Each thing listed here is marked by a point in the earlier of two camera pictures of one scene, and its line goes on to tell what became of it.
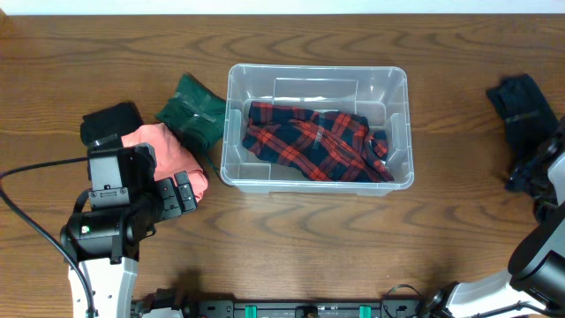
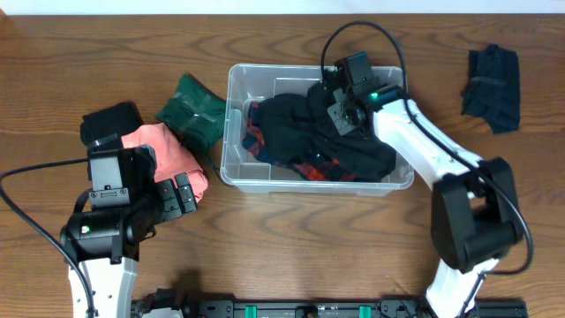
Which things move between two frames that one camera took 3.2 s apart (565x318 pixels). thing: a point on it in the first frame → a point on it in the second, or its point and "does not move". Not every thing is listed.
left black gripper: (170, 206) does not move
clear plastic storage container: (378, 94) does not move
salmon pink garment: (171, 154) does not move
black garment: (116, 120) does not move
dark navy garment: (529, 121) → (492, 87)
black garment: (531, 175) → (299, 128)
